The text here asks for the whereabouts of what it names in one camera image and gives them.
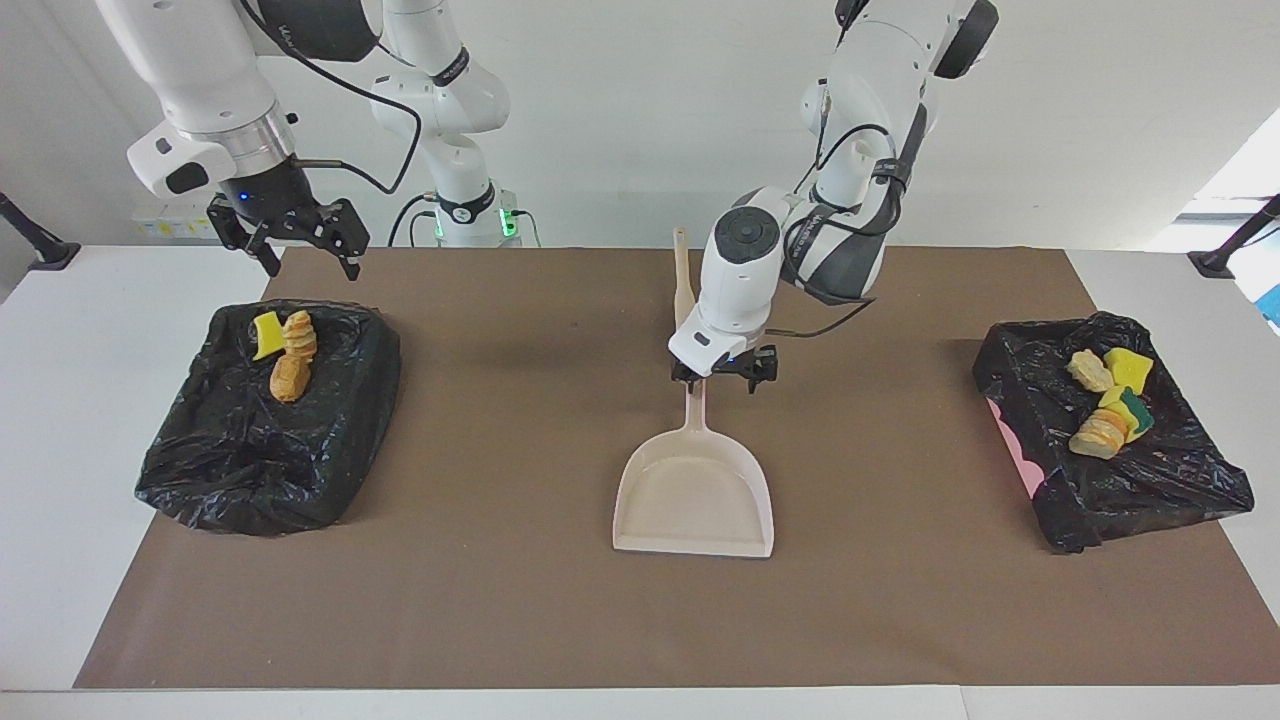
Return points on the beige brush black bristles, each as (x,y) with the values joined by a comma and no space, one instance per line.
(683,285)

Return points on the flaky croissant pastry piece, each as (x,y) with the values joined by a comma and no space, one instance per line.
(299,338)

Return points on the yellow wedge chunk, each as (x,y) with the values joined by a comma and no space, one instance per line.
(1128,370)

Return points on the small striped croissant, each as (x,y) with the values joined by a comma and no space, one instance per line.
(1100,435)

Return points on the brown table mat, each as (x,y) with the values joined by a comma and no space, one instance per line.
(640,630)

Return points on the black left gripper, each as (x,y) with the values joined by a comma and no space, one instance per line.
(728,367)

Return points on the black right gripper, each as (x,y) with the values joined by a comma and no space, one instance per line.
(272,205)

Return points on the brown bread roll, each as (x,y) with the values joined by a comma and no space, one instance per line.
(289,380)

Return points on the pale flaky pastry chunk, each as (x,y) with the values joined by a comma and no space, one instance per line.
(1088,370)

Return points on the pink bin with black bag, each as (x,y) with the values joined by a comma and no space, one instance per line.
(1150,480)

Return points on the notched yellow chunk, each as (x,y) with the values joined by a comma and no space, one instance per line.
(1128,408)

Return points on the yellow slice with green rind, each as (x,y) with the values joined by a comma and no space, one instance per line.
(267,335)

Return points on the black camera stand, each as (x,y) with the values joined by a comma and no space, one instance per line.
(1215,265)
(50,255)

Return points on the blue object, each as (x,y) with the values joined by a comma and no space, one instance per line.
(1273,305)

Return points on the bin lined with black bag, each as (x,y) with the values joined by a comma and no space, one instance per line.
(270,460)

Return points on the beige plastic dustpan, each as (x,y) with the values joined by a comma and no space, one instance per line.
(695,500)

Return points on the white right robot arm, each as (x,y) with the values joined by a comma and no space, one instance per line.
(200,70)

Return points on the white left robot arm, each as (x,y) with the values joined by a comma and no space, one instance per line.
(790,250)

